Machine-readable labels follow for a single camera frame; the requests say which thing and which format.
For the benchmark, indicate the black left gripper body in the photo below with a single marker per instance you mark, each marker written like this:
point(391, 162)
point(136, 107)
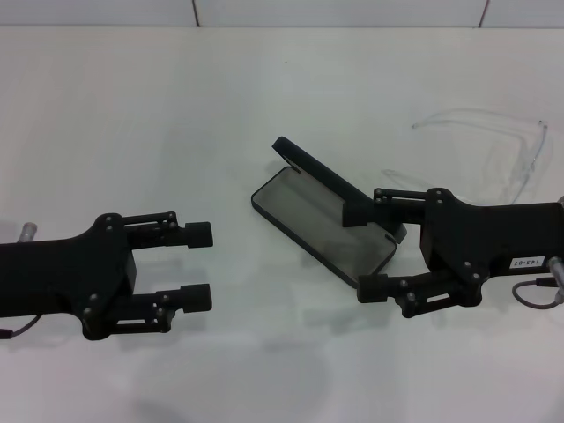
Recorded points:
point(66, 273)

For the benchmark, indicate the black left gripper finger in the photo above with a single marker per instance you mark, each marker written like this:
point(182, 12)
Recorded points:
point(198, 234)
point(196, 299)

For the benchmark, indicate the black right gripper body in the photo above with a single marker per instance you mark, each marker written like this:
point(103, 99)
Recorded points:
point(476, 238)

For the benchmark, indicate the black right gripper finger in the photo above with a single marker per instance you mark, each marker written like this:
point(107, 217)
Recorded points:
point(372, 289)
point(359, 215)

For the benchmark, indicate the silver left wrist post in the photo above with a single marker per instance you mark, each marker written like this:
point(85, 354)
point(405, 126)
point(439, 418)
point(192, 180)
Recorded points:
point(27, 232)

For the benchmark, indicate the black glasses case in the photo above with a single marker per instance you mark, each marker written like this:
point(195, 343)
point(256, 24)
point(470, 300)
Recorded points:
point(308, 211)

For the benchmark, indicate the clear white glasses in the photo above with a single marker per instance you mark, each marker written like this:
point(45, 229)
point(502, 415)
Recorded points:
point(531, 163)

